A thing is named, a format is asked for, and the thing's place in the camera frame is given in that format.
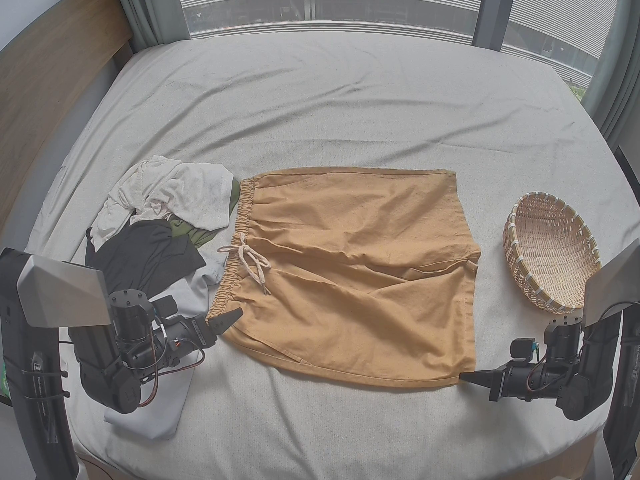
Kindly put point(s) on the pale grey garment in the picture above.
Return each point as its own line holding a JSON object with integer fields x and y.
{"x": 150, "y": 408}

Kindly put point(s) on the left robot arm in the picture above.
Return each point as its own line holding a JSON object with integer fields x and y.
{"x": 50, "y": 293}

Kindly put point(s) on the round woven basket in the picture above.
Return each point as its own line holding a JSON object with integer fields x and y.
{"x": 550, "y": 253}

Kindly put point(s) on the green garment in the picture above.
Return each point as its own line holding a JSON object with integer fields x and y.
{"x": 200, "y": 235}

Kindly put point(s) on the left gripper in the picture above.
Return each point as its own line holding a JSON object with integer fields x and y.
{"x": 187, "y": 338}

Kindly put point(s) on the grey-green curtain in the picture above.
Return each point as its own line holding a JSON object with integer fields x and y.
{"x": 615, "y": 68}
{"x": 145, "y": 3}

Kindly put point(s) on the white garment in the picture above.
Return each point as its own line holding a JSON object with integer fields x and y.
{"x": 190, "y": 193}

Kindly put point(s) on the bed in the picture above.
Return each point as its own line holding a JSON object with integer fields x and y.
{"x": 350, "y": 93}

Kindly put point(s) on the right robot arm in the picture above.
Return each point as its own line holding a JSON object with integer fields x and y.
{"x": 615, "y": 293}

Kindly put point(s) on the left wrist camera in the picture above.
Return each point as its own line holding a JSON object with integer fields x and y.
{"x": 164, "y": 305}

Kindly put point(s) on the tan shorts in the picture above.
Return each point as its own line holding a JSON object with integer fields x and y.
{"x": 350, "y": 268}

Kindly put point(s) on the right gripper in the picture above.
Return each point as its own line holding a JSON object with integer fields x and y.
{"x": 520, "y": 380}

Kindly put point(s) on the black garment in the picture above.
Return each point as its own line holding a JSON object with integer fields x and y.
{"x": 135, "y": 258}

